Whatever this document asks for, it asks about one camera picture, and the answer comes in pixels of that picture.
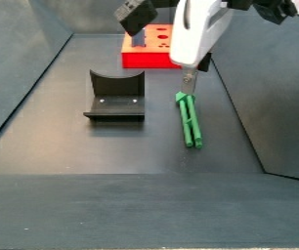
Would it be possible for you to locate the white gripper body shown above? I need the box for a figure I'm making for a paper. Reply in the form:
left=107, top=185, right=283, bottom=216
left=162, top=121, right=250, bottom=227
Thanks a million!
left=170, top=0, right=234, bottom=68

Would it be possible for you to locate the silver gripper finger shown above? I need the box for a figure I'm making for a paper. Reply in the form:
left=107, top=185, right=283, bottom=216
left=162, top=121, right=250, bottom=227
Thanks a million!
left=182, top=68, right=194, bottom=95
left=190, top=70, right=199, bottom=95

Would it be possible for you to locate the red peg board block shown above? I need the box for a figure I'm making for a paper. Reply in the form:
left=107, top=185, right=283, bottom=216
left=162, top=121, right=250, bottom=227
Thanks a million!
left=122, top=24, right=179, bottom=68

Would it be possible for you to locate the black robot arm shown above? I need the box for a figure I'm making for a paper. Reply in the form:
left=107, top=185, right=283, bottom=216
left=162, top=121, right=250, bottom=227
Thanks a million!
left=115, top=0, right=299, bottom=95

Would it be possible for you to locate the black curved fixture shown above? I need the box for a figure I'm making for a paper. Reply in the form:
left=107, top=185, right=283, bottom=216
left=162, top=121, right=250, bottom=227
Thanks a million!
left=84, top=71, right=146, bottom=121

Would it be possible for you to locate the green three prong object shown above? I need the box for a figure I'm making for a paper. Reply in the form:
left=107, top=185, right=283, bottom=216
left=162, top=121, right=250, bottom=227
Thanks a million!
left=176, top=92, right=204, bottom=148

